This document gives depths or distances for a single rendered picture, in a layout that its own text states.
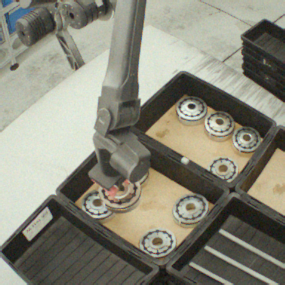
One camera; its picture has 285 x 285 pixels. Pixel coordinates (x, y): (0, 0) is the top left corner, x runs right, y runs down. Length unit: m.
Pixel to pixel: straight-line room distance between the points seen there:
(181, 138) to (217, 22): 2.01
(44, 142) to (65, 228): 0.49
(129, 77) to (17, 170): 0.88
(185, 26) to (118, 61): 2.44
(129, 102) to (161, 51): 1.06
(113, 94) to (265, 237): 0.64
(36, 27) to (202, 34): 1.58
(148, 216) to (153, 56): 0.84
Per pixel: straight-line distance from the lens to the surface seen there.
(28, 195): 1.66
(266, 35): 2.56
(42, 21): 2.05
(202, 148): 1.50
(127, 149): 0.98
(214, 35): 3.28
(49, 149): 1.75
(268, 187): 1.42
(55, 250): 1.37
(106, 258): 1.32
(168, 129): 1.55
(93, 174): 1.10
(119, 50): 0.95
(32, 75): 3.22
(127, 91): 0.96
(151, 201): 1.40
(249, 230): 1.34
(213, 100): 1.58
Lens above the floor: 2.01
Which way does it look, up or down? 50 degrees down
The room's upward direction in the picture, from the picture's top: 9 degrees counter-clockwise
